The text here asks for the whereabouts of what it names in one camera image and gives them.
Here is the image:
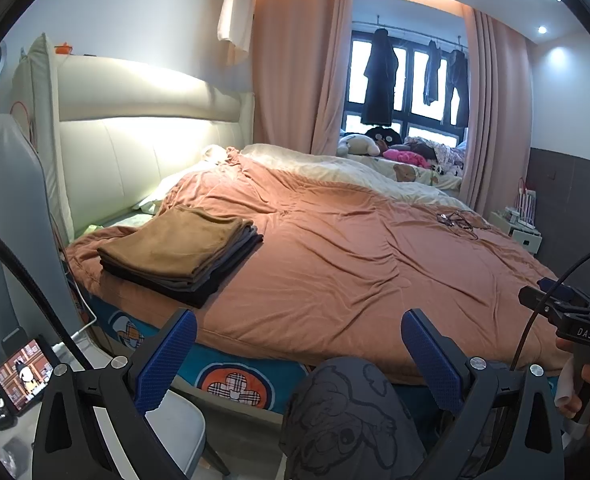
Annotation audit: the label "bear print cushion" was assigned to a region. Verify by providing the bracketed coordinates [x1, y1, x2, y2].
[352, 152, 463, 191]

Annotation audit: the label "floral cloth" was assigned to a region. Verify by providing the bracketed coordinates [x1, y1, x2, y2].
[427, 137, 468, 178]

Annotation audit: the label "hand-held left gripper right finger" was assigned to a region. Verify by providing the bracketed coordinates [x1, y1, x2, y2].
[401, 308, 566, 480]

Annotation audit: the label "grey chair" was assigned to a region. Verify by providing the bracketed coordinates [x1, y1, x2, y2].
[0, 114, 83, 376]

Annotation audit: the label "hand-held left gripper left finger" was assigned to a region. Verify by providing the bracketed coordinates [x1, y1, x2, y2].
[32, 308, 198, 480]

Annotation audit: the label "cream duvet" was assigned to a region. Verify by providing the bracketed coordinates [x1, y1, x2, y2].
[240, 143, 470, 211]

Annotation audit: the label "orange blanket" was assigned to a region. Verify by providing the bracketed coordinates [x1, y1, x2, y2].
[65, 147, 576, 386]

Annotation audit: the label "black framed window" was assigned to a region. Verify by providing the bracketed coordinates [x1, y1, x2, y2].
[342, 30, 470, 151]

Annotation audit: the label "striped paper bag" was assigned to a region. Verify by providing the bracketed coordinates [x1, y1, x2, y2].
[517, 177, 538, 228]

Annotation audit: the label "black plush toy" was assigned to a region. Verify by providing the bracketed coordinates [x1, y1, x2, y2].
[365, 126, 402, 145]

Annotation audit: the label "black phone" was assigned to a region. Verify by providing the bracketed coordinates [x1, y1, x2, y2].
[0, 338, 59, 417]

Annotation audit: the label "white hanging shirt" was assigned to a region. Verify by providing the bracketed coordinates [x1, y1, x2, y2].
[217, 0, 255, 65]

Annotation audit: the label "long dark hanging garment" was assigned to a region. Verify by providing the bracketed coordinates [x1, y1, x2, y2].
[442, 47, 470, 128]

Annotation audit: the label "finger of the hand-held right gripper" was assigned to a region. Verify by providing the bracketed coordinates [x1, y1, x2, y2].
[519, 280, 590, 317]

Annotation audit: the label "person's grey patterned pants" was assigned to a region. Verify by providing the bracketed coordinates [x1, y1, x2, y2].
[279, 357, 446, 480]

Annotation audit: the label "stack of folded dark clothes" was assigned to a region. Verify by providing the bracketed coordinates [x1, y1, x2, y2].
[98, 225, 265, 309]

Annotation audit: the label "pink plush toy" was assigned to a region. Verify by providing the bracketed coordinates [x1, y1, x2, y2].
[386, 149, 431, 168]

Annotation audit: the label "cream plush toy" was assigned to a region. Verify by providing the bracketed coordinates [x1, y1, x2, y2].
[336, 132, 382, 158]

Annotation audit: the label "black hanging jacket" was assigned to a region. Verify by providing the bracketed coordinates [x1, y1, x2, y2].
[360, 27, 401, 128]

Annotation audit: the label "white pillow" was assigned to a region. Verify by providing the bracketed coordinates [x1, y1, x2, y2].
[136, 144, 228, 211]

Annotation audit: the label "blue printed bed sheet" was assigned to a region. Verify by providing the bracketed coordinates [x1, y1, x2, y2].
[82, 292, 560, 416]

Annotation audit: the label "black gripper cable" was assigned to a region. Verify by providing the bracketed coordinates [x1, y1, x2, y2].
[512, 245, 590, 376]
[0, 217, 92, 377]

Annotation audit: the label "black tangled cables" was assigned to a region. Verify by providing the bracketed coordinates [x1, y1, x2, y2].
[436, 209, 490, 241]

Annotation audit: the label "pink curtain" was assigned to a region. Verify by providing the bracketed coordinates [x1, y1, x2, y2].
[251, 0, 355, 158]
[459, 7, 533, 211]

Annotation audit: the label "clothes rod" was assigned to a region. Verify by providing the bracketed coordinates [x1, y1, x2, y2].
[352, 20, 463, 41]

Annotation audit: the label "white nightstand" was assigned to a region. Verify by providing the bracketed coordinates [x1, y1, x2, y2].
[490, 209, 543, 255]

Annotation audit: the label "white charging cable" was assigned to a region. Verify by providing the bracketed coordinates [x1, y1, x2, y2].
[65, 260, 98, 343]

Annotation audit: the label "small dark hanging garment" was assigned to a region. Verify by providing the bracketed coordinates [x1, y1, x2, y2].
[422, 39, 448, 107]

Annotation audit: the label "cream padded headboard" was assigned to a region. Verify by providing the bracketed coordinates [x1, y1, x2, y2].
[9, 32, 256, 241]

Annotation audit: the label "orange cable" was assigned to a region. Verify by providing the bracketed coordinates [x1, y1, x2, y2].
[9, 101, 38, 153]

